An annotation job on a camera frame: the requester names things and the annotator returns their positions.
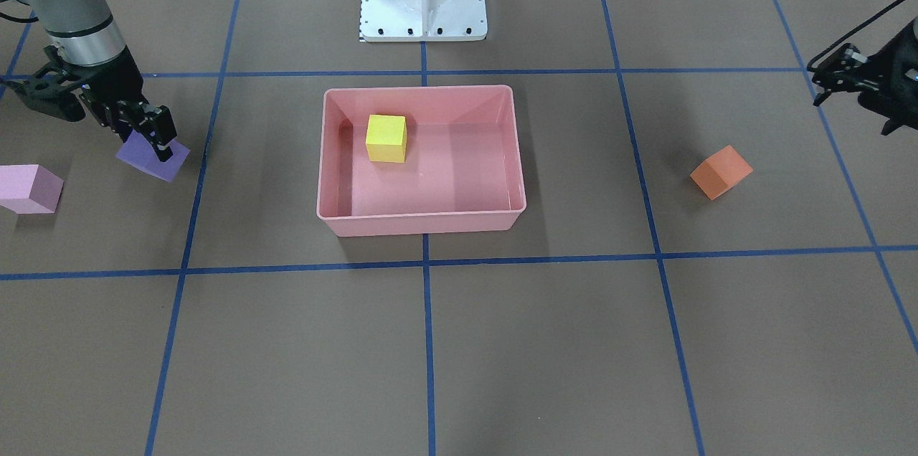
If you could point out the pink plastic bin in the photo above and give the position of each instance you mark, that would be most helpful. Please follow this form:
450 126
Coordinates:
462 172

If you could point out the yellow foam block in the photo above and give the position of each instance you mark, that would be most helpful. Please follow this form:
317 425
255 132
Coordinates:
386 138

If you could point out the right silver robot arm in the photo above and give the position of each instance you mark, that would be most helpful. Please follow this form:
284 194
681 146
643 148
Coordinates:
85 32

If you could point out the purple foam block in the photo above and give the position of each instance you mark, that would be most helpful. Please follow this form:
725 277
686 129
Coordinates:
140 154

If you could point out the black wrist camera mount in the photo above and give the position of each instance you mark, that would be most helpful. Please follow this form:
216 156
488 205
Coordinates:
51 89

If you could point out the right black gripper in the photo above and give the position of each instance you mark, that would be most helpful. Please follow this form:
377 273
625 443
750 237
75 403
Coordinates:
117 87

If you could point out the pink foam block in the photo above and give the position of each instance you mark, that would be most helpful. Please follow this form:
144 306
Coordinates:
30 189

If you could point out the orange foam block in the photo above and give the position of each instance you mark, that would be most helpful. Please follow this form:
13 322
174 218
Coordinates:
720 172

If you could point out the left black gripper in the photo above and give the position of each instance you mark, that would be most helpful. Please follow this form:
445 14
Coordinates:
899 83

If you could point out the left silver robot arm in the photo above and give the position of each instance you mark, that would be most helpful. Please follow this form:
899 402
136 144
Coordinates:
857 29

